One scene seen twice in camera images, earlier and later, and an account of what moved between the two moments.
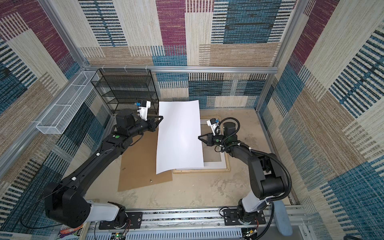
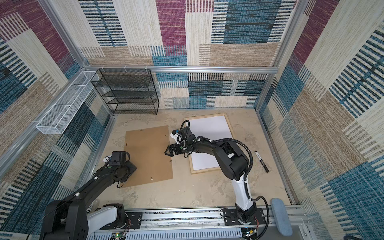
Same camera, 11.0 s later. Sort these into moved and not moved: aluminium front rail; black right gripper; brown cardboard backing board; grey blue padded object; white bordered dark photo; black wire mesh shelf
Moved: black right gripper; white bordered dark photo
Not moved: brown cardboard backing board; aluminium front rail; grey blue padded object; black wire mesh shelf
